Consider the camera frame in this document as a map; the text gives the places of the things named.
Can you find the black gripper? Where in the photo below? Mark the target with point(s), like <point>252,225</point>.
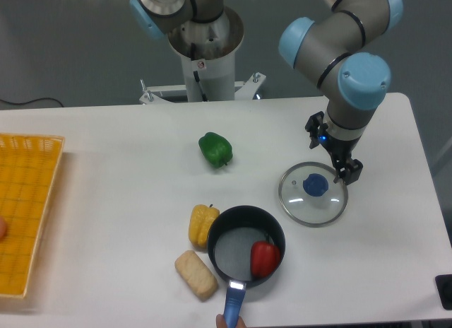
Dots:
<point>339,143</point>

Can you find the glass pot lid blue knob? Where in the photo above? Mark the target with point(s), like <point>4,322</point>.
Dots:
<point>311,196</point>

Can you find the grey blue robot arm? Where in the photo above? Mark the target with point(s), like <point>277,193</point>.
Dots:
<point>330,55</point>

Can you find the second grey robot arm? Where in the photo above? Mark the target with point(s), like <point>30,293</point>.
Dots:
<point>159,17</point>

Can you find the person fingertip at basket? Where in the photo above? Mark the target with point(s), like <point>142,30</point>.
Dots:
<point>2,228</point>

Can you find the green bell pepper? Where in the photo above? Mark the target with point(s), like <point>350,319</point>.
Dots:
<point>216,149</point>

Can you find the red bell pepper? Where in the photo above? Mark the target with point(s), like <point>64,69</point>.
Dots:
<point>265,257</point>

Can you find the yellow bell pepper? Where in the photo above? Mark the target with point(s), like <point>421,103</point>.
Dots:
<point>202,218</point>

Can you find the black table grommet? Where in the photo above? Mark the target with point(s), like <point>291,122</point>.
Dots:
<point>443,284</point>

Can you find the beige bread loaf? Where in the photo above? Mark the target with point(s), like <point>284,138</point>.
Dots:
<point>197,276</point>

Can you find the yellow woven basket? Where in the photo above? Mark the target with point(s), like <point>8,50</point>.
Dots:
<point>29,167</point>

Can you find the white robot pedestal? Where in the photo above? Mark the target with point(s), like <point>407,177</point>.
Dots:
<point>207,53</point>

